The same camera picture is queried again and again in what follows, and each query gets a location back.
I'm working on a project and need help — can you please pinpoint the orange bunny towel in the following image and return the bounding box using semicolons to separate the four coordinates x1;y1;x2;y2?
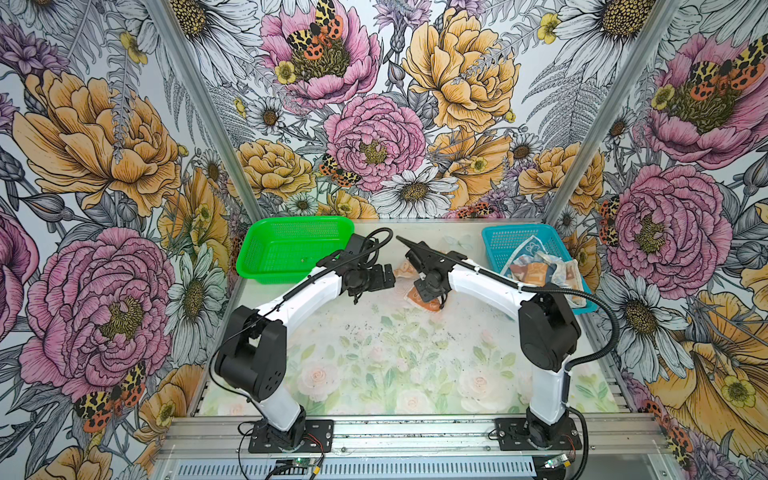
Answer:
392;260;448;313

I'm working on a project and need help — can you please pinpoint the teal plastic basket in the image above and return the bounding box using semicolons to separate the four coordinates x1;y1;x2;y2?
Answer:
481;224;592;293

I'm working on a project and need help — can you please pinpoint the green plastic basket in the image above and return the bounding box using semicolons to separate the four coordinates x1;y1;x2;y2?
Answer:
236;216;354;285

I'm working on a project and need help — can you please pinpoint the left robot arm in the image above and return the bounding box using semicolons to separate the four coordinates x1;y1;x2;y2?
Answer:
209;227;395;451

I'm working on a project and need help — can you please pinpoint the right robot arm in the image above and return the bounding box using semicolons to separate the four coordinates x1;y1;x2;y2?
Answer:
397;236;581;449

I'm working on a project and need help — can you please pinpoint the cream orange patterned towel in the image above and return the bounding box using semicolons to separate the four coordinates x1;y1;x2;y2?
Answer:
508;253;583;291

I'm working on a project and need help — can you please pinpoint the blue white patterned towel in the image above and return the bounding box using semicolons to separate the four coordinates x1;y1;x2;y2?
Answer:
506;235;548;265

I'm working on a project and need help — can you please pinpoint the green circuit board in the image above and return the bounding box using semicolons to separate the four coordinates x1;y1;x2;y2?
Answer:
275;458;319;471

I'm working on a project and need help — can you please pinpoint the white vented strip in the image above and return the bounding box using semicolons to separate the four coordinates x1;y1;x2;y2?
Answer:
165;456;536;479

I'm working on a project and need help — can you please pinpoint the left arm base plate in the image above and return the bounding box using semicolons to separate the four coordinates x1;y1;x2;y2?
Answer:
248;419;335;454

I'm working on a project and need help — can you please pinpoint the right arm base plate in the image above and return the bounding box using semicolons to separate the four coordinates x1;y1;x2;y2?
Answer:
494;414;582;451

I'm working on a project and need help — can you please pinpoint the aluminium front rail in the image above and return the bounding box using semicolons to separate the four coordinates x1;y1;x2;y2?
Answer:
158;412;669;460

